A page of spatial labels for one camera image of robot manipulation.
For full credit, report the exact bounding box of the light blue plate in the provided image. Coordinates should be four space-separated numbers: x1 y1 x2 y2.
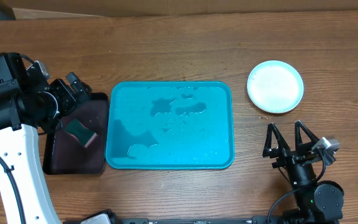
246 60 305 114

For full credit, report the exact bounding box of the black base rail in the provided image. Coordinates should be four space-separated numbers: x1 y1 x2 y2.
63 215 340 224

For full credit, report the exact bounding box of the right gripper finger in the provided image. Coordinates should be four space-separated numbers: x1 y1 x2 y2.
294 119 320 155
262 123 291 158

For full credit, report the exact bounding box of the black rectangular water tray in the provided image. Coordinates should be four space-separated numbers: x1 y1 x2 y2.
42 93 109 175

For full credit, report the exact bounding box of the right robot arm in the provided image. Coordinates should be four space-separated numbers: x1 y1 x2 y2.
262 120 344 223

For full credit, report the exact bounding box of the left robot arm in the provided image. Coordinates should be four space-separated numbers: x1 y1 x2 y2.
0 52 109 223

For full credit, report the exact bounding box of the green and pink sponge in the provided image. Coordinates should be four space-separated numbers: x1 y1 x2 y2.
65 119 98 148

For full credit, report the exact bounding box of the cardboard box at back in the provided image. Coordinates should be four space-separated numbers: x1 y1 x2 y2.
6 0 358 16

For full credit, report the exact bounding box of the teal plastic serving tray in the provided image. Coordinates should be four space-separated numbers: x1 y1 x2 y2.
105 81 235 170

